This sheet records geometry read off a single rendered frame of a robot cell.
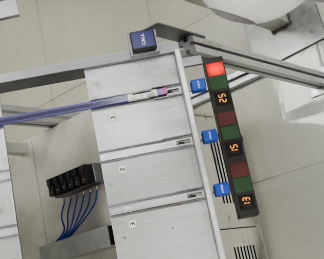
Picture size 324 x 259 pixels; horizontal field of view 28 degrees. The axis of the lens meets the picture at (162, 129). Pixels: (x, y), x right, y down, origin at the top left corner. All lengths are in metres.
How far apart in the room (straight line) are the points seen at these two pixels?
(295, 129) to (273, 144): 0.09
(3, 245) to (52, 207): 0.48
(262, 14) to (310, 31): 1.19
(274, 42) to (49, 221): 0.88
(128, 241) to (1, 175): 0.28
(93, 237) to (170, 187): 0.36
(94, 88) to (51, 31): 1.50
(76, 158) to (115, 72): 0.41
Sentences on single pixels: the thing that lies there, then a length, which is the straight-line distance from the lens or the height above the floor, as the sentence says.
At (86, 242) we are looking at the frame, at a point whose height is 0.66.
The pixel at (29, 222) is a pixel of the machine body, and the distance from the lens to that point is 1.84.
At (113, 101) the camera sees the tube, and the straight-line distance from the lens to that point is 1.31.
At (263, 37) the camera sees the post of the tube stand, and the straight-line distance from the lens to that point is 2.09.
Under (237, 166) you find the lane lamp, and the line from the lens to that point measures 1.31.
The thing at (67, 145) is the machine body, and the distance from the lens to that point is 1.72.
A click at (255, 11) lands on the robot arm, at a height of 1.08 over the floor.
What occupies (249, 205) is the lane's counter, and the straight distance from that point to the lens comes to 1.30.
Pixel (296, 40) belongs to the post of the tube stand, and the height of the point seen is 0.01.
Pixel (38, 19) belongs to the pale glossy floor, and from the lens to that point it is 2.91.
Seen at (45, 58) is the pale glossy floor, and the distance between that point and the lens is 2.83.
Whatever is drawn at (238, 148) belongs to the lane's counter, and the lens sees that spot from 1.32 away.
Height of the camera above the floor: 1.74
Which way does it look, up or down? 49 degrees down
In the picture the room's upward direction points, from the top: 84 degrees counter-clockwise
